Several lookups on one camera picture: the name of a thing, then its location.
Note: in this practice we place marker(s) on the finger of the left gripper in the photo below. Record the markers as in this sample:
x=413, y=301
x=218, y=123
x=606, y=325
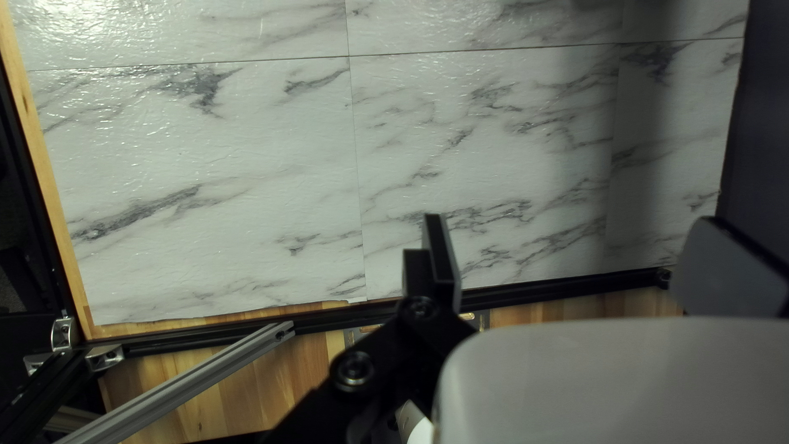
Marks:
x=733, y=277
x=394, y=357

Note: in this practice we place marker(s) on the black frame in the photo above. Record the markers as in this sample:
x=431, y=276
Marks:
x=555, y=287

